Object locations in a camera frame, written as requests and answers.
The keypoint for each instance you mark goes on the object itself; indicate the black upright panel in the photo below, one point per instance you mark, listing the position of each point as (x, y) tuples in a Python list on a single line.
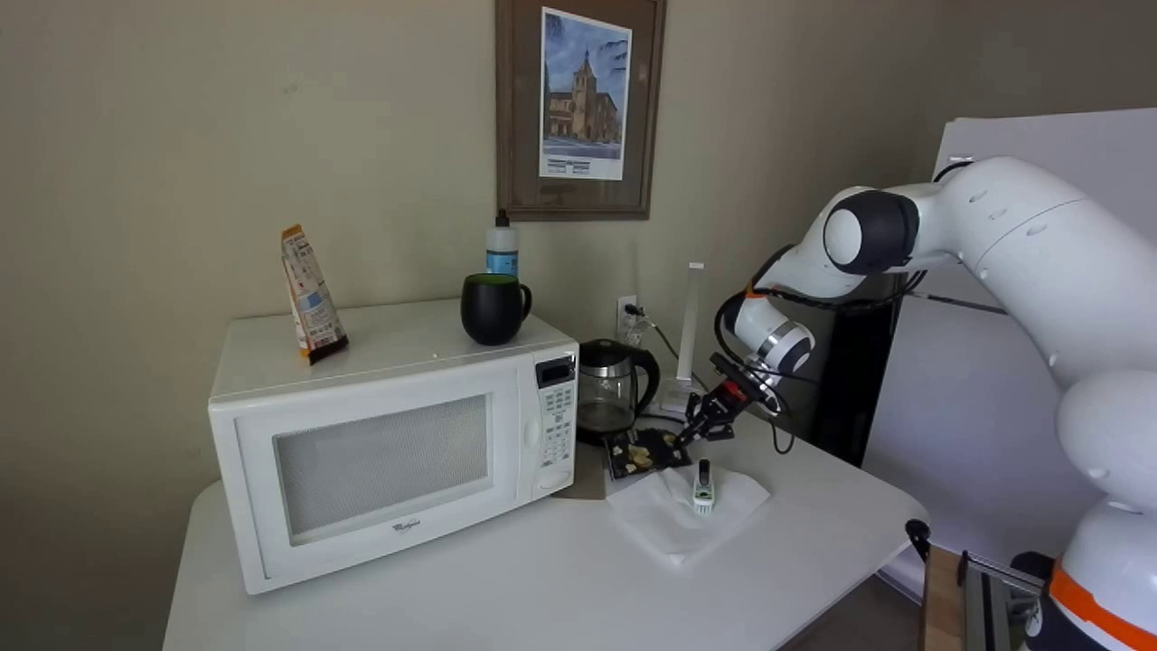
[(859, 401)]

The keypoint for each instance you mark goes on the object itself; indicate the white microwave oven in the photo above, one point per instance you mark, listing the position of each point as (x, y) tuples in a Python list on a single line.
[(362, 481)]

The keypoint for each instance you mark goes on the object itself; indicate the white foam board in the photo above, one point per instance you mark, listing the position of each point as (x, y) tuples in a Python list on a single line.
[(963, 401)]

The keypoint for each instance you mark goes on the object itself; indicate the black chip packet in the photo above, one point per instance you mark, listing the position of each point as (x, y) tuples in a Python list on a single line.
[(644, 458)]

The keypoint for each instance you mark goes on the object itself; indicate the black mug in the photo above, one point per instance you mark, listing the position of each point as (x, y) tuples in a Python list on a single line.
[(495, 313)]

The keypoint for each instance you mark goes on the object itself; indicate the wooden metal mounting frame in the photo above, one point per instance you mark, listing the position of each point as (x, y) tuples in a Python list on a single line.
[(978, 591)]

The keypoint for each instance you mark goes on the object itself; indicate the blue soap bottle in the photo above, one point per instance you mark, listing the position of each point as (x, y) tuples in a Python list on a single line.
[(502, 254)]

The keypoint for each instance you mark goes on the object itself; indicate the black glass electric kettle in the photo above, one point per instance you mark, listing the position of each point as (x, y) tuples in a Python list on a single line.
[(608, 393)]

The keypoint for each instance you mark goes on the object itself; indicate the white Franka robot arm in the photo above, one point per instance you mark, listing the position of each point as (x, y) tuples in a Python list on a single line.
[(1036, 254)]

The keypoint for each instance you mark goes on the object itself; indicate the small brown box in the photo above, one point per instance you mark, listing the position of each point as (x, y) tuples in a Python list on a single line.
[(313, 295)]

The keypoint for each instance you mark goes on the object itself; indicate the white wall outlet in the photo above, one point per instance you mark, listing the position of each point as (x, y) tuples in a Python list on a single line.
[(632, 316)]

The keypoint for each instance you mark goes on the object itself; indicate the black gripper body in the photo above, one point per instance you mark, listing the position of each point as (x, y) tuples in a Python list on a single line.
[(743, 393)]

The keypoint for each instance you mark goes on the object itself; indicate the framed building poster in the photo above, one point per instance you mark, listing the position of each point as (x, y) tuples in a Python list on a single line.
[(520, 120)]

